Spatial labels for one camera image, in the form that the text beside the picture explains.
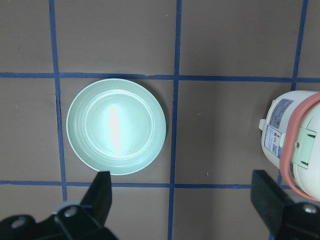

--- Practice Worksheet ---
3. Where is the white rice cooker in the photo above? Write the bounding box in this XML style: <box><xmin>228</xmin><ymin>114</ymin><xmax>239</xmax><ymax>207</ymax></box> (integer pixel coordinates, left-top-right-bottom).
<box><xmin>258</xmin><ymin>90</ymin><xmax>320</xmax><ymax>202</ymax></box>

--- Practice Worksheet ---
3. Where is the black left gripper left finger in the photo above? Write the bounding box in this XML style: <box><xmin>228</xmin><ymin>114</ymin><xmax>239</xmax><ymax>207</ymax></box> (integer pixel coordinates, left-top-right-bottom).
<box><xmin>54</xmin><ymin>171</ymin><xmax>112</xmax><ymax>240</ymax></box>

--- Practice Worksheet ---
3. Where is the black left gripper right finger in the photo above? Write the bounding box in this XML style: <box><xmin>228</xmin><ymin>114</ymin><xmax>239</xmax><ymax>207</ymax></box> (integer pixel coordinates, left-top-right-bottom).
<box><xmin>250</xmin><ymin>170</ymin><xmax>320</xmax><ymax>240</ymax></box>

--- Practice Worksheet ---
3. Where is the light green plate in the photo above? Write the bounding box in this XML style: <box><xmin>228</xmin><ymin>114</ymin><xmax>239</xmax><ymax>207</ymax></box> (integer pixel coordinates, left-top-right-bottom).
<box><xmin>66</xmin><ymin>78</ymin><xmax>167</xmax><ymax>176</ymax></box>

